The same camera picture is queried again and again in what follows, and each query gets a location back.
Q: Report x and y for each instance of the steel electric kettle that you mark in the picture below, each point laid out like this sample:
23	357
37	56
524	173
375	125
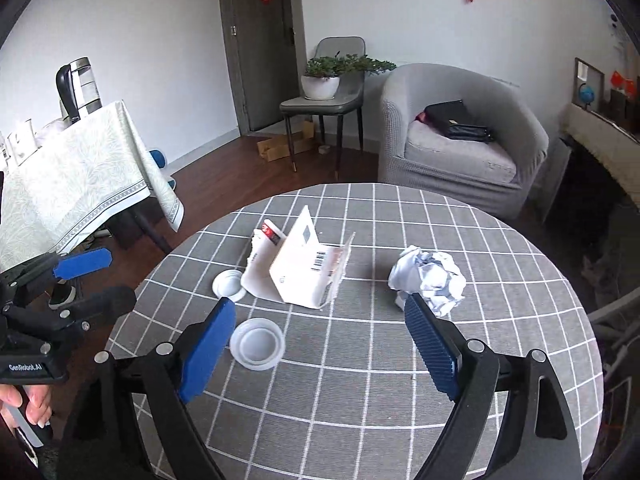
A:
80	87

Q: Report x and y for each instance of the grey dining chair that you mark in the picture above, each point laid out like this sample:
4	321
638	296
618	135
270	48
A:
345	50

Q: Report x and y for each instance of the grey armchair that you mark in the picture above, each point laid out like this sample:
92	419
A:
500	110

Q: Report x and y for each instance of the white metal rack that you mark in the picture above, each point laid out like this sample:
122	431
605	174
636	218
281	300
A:
617	307

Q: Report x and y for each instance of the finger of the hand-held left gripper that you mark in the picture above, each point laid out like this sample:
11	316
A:
82	262
110	297

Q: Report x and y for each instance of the beige lace cloth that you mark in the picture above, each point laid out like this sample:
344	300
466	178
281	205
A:
610	140

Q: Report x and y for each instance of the large white plastic lid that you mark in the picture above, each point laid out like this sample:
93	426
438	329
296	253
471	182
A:
257	345

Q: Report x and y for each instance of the round table with grey checked cloth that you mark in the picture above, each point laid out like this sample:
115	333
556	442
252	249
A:
350	400

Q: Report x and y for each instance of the small red flags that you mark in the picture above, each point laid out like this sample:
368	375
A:
622	82

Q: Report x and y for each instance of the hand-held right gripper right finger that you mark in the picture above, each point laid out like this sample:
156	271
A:
430	345

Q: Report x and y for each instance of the side table with white cloth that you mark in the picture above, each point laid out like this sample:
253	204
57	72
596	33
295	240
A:
75	180

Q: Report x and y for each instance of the black handbag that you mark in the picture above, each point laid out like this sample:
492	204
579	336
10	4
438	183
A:
457	117

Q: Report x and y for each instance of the small white plastic lid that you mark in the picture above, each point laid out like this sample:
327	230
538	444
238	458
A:
227	284

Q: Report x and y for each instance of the small blue globe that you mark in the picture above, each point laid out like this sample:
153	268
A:
586	95

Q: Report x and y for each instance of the white mug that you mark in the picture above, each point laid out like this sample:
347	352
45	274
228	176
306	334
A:
22	142

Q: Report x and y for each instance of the white paper ball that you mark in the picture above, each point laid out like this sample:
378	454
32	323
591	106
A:
430	275

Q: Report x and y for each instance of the potted plant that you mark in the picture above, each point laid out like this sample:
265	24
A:
320	87

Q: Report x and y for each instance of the grey door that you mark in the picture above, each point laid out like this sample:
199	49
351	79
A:
260	60

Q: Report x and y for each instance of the person's left hand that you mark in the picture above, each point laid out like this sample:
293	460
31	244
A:
35	405

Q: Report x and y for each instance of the picture frame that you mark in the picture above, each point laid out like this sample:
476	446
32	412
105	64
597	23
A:
597	77

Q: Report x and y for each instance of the red and white carton box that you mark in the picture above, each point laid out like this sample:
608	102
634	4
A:
300	270

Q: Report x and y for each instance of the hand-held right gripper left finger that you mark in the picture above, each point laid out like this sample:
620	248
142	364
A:
207	350

